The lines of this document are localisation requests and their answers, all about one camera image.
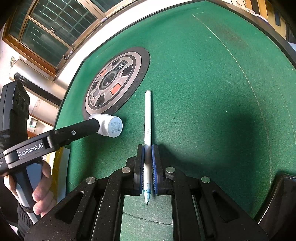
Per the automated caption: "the white light-blue pen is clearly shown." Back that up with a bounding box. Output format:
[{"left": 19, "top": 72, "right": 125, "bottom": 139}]
[{"left": 143, "top": 90, "right": 152, "bottom": 204}]

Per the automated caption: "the white pill bottle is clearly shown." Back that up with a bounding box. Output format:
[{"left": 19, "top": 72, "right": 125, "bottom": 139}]
[{"left": 88, "top": 113, "right": 123, "bottom": 138}]

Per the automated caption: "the round grey table centre console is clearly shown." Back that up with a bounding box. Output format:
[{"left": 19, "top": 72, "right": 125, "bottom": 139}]
[{"left": 82, "top": 47, "right": 150, "bottom": 120}]

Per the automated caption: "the white yellow-edged storage box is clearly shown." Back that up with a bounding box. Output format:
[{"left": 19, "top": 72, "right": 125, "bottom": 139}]
[{"left": 43, "top": 147, "right": 70, "bottom": 202}]

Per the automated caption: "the person left hand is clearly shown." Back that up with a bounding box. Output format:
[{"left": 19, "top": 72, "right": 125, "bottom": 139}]
[{"left": 32, "top": 161, "right": 57, "bottom": 218}]

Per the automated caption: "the black phone on table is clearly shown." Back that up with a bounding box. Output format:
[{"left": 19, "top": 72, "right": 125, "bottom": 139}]
[{"left": 255, "top": 173, "right": 295, "bottom": 239}]

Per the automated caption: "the tall gold tower fan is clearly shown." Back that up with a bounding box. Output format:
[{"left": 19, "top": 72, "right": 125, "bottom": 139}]
[{"left": 9, "top": 59, "right": 66, "bottom": 125}]

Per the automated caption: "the large barred window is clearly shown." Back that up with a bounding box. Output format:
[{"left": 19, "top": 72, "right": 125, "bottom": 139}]
[{"left": 3, "top": 0, "right": 133, "bottom": 77}]

